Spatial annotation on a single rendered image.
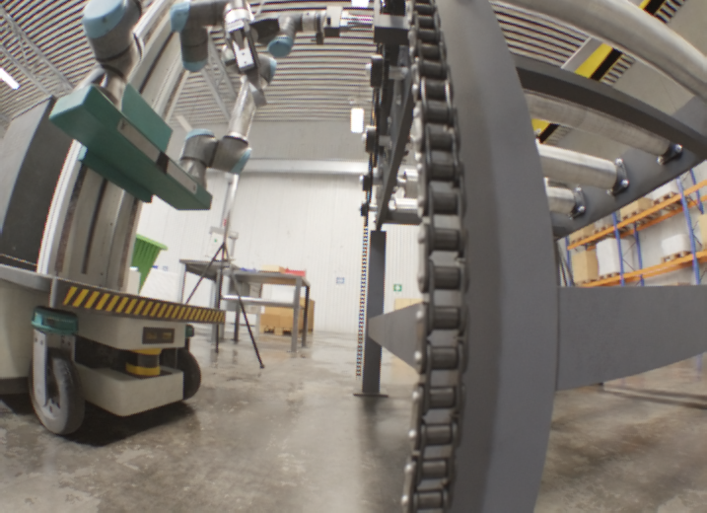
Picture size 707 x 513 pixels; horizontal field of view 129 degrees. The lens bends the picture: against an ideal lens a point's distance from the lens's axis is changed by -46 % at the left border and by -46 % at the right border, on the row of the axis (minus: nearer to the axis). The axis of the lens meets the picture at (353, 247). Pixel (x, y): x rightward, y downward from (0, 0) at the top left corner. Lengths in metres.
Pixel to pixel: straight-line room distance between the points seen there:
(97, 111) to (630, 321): 0.91
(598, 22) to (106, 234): 1.35
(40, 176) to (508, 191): 1.10
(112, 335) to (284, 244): 10.85
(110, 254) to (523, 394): 1.10
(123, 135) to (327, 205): 11.04
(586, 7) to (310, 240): 11.07
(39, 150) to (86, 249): 0.34
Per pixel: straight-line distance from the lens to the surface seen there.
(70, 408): 0.69
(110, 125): 0.82
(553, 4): 0.62
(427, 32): 0.24
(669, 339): 0.35
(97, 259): 1.09
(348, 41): 10.36
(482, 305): 0.20
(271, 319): 6.38
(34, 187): 1.08
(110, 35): 0.84
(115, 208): 1.14
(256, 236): 11.80
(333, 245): 11.19
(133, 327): 0.74
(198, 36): 0.85
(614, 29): 0.70
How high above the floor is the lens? 0.31
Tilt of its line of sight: 14 degrees up
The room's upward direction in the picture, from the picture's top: 3 degrees clockwise
